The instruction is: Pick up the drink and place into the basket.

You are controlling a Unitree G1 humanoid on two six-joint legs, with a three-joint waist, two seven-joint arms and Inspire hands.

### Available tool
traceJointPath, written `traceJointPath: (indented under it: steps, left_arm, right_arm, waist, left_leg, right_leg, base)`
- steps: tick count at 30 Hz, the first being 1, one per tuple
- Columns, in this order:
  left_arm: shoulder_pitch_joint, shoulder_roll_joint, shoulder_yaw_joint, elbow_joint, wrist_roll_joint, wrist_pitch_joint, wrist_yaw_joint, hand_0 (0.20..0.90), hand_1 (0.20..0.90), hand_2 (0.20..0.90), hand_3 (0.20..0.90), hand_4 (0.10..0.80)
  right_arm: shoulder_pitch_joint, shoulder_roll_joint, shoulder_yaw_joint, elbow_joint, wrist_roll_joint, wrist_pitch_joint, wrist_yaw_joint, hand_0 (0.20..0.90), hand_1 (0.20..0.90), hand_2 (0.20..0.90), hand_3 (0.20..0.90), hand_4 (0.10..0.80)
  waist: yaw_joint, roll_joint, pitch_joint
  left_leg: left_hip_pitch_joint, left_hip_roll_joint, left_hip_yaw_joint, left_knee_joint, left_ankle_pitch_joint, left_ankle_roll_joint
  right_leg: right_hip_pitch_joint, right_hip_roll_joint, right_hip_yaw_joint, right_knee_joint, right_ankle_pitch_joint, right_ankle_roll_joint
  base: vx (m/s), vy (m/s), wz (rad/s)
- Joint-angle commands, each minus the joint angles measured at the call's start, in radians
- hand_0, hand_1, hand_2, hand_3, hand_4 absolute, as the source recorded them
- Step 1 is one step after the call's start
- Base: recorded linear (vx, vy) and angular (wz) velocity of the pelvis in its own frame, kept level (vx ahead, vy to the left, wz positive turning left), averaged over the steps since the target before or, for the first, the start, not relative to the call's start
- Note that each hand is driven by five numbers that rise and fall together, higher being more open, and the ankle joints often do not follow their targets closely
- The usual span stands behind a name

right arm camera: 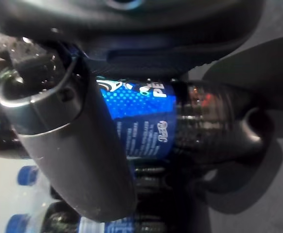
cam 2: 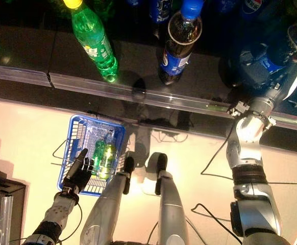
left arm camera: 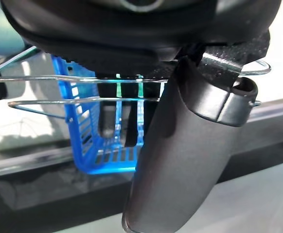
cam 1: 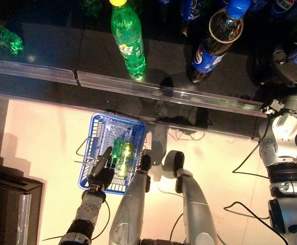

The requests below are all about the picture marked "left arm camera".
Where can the robot left hand black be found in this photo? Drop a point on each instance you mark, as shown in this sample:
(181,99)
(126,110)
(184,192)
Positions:
(180,145)

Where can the blue plastic shopping basket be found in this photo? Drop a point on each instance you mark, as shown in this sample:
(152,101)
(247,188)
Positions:
(83,155)

